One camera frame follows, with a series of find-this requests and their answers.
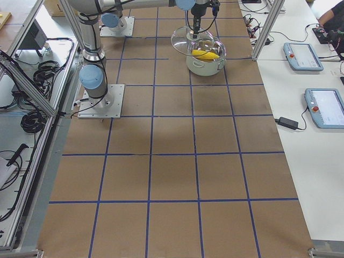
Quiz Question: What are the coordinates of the white steel cooking pot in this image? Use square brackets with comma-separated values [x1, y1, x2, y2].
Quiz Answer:
[186, 38, 226, 76]

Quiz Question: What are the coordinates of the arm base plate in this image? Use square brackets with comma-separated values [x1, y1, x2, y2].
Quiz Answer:
[100, 13, 135, 38]
[77, 84, 125, 119]

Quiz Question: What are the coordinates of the yellow corn cob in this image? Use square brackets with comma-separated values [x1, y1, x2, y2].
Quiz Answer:
[191, 49, 220, 61]

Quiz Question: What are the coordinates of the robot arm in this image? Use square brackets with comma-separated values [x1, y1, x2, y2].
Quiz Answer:
[69, 1, 220, 118]
[101, 13, 127, 33]

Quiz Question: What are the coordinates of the near blue teach pendant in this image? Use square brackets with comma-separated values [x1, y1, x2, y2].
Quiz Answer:
[305, 88, 343, 129]

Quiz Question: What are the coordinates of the black power adapter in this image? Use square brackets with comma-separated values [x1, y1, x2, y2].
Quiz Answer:
[275, 117, 298, 130]

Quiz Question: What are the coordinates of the cardboard box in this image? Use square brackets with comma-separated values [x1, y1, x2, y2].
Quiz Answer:
[44, 0, 65, 17]

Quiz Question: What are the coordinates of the glass pot lid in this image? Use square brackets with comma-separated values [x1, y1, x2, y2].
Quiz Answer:
[170, 26, 215, 56]

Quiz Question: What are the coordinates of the aluminium frame post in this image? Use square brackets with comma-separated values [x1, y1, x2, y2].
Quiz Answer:
[252, 0, 285, 61]

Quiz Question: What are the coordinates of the blue teach pendant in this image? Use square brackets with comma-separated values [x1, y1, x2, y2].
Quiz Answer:
[305, 88, 343, 129]
[283, 42, 324, 71]

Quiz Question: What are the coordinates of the far blue teach pendant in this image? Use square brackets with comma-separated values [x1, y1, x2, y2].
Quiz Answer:
[283, 42, 324, 71]

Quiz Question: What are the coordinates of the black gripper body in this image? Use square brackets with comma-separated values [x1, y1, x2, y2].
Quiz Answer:
[191, 0, 220, 34]

